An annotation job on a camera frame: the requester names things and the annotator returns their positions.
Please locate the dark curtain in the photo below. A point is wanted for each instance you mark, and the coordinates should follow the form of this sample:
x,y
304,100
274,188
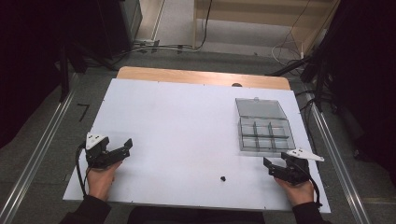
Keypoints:
x,y
28,62
367,77

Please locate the white table board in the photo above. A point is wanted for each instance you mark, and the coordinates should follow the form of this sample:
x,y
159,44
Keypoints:
x,y
174,133

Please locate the small black object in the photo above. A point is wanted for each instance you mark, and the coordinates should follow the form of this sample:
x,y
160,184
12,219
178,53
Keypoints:
x,y
223,178

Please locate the wooden table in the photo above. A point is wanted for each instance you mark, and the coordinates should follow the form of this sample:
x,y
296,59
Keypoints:
x,y
199,76

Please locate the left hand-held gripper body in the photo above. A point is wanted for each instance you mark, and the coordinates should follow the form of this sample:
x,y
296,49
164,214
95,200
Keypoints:
x,y
96,155

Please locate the person's left hand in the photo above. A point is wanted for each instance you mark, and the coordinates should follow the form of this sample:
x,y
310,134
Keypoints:
x,y
101,180

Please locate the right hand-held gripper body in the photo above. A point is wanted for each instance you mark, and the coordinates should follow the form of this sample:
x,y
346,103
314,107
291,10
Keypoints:
x,y
295,168

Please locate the black hex key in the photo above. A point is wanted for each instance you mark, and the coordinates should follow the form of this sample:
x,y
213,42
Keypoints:
x,y
83,112

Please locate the black tripod stand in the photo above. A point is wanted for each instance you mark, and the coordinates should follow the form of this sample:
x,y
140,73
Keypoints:
x,y
311,71

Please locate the power strip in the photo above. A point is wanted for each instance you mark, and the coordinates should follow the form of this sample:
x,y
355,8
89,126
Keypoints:
x,y
146,42

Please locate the light wooden shelf unit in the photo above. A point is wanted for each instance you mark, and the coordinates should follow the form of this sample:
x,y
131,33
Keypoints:
x,y
264,12

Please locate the black metal stand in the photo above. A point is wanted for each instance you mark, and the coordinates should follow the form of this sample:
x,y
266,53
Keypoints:
x,y
64,74

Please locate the aluminium floor rail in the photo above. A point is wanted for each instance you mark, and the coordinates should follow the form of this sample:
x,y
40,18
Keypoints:
x,y
34,158
339,158

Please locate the black cabinet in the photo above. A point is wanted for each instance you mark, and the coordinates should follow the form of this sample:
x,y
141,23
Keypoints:
x,y
115,25

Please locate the person's right hand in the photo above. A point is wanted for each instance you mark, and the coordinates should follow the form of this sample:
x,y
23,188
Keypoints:
x,y
297,193

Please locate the clear plastic compartment box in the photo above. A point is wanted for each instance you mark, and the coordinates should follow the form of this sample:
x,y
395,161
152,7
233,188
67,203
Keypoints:
x,y
264,130

